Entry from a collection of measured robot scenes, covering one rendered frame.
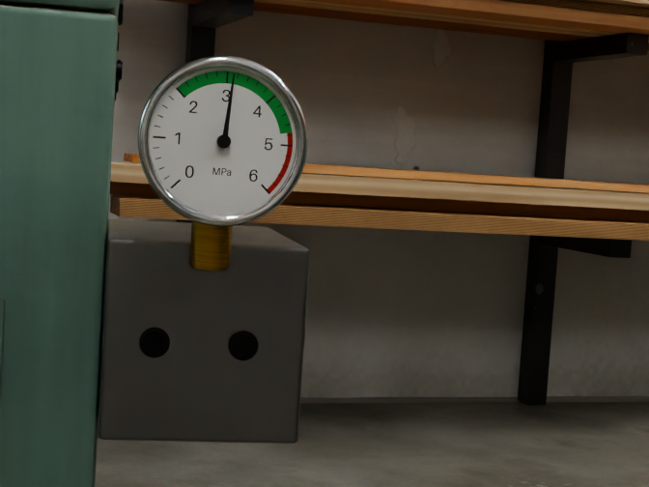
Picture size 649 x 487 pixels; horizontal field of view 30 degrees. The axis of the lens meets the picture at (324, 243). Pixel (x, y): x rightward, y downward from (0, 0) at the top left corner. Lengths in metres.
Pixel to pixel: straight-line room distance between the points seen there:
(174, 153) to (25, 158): 0.08
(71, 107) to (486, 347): 2.95
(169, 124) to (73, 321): 0.11
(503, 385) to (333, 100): 0.94
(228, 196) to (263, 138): 0.03
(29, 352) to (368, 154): 2.73
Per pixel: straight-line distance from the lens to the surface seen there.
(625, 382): 3.65
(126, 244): 0.48
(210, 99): 0.45
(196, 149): 0.45
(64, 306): 0.52
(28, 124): 0.51
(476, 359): 3.41
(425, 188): 2.76
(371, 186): 2.71
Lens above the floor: 0.66
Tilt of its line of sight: 4 degrees down
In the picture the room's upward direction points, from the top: 4 degrees clockwise
